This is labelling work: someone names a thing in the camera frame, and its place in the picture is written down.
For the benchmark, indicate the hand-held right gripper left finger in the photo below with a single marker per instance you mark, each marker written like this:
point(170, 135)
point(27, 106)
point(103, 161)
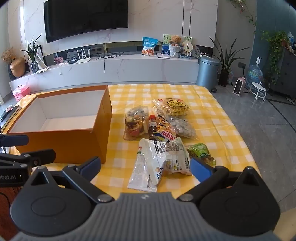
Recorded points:
point(92, 163)

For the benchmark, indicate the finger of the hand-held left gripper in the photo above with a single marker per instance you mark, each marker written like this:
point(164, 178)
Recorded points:
point(13, 140)
point(39, 156)

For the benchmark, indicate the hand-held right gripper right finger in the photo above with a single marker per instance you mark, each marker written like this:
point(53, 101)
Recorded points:
point(200, 169)

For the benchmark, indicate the orange cardboard box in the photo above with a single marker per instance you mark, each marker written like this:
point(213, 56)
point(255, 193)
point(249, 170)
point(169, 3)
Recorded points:
point(69, 143)

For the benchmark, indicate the small cola bottle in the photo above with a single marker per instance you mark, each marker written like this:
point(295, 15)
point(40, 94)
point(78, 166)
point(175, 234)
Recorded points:
point(152, 126)

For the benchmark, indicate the yellow waffle packet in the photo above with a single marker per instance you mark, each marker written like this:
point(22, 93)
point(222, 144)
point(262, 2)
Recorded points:
point(172, 106)

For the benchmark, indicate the green snack packet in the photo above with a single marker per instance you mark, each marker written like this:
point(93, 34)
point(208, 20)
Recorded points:
point(200, 153)

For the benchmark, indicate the large white snack bag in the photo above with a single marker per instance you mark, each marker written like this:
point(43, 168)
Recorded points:
point(159, 160)

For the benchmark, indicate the yellow checked tablecloth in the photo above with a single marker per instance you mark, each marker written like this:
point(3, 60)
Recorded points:
point(219, 129)

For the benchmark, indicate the clear bag of round candies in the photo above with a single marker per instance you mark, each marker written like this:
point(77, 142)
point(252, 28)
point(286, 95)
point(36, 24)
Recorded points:
point(182, 128)

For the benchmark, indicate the white and yellow snack packet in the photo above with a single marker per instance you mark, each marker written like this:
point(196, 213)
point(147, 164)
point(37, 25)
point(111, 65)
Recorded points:
point(165, 136)

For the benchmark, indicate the pink box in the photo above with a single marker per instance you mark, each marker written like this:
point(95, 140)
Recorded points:
point(21, 92)

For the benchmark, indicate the dried fruit bag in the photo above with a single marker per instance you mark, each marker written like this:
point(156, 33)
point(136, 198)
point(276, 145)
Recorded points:
point(136, 122)

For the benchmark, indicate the gold vase with dried flowers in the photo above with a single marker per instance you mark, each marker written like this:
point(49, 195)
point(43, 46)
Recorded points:
point(17, 67)

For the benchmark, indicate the green plant in glass vase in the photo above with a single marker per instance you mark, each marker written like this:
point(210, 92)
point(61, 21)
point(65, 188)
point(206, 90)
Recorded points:
point(34, 66)

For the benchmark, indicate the pink and white heater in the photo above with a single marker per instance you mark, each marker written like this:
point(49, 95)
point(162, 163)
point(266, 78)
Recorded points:
point(239, 87)

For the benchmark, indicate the potted plant in black pot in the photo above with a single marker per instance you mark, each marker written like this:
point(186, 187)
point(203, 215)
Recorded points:
point(223, 77)

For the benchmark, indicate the grey blue trash can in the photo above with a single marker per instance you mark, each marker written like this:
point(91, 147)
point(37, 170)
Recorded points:
point(207, 74)

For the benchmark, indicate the white marble tv console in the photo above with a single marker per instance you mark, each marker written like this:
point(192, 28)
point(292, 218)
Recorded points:
point(127, 69)

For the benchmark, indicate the white round stool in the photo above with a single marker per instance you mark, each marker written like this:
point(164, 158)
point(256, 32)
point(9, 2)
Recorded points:
point(259, 87)

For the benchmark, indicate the white router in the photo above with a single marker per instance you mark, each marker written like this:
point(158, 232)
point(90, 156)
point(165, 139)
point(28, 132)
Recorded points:
point(83, 59)

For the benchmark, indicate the blue water jug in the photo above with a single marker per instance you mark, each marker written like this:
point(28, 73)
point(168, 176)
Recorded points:
point(254, 75)

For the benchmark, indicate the silver tablet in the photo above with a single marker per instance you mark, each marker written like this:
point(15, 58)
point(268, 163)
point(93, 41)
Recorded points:
point(163, 55)

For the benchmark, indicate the round paper fan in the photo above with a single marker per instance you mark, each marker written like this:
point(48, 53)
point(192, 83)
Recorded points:
point(187, 46)

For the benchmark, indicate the teddy bear bouquet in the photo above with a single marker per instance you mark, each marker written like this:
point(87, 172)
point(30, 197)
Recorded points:
point(175, 46)

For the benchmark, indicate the dark grey cabinet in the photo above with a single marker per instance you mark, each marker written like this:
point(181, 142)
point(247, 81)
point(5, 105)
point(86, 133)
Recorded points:
point(288, 74)

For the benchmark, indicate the blue snack bag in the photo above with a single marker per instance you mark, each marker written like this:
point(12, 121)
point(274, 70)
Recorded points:
point(149, 46)

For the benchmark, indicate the green card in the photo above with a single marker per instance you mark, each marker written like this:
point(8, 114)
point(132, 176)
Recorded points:
point(166, 38)

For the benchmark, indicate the black television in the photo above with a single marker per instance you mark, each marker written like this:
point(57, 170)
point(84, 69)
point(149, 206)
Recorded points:
point(85, 18)

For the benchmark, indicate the leafy pothos plant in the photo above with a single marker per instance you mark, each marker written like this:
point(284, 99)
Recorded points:
point(276, 46)

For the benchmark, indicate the hanging vine plant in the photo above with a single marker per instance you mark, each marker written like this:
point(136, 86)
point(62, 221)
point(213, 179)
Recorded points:
point(251, 18)

